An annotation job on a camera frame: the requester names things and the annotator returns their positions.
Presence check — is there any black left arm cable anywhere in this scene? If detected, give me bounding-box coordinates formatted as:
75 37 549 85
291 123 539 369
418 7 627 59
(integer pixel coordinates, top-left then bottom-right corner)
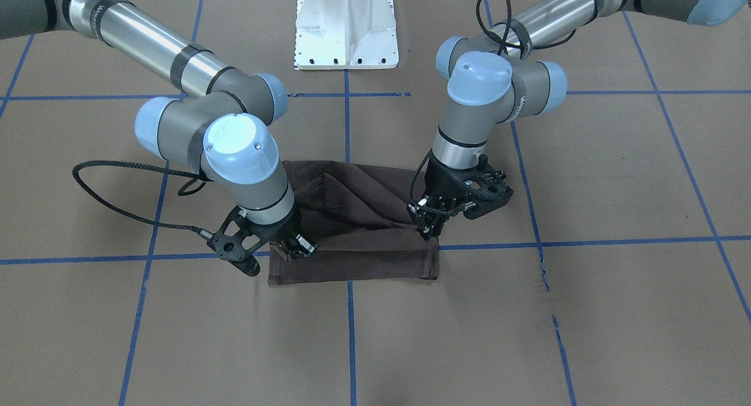
410 0 579 207

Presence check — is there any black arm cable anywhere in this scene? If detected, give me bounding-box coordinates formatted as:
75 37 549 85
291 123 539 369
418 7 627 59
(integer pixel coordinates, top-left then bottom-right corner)
410 0 579 207
72 161 215 238

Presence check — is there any dark brown t-shirt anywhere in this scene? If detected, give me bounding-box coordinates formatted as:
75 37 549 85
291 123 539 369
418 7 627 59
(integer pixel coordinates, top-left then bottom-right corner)
268 161 440 286

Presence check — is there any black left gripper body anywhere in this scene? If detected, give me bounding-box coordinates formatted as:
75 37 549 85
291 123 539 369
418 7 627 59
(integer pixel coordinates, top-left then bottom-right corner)
407 153 514 229

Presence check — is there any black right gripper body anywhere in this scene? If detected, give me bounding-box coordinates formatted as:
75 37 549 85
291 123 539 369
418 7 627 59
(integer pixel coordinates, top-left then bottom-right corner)
205 205 302 277

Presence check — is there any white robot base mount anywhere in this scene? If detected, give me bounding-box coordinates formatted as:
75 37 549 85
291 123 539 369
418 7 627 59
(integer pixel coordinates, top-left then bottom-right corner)
293 0 400 71

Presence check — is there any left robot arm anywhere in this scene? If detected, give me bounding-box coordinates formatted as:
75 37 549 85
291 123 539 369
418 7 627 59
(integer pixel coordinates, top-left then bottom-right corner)
406 0 749 240

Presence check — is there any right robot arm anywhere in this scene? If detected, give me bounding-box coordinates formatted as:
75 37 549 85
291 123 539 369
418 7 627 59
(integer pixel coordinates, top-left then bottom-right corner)
2 0 317 276

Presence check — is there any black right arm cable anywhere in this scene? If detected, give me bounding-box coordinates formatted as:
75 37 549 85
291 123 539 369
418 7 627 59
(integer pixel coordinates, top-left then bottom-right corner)
72 161 215 238

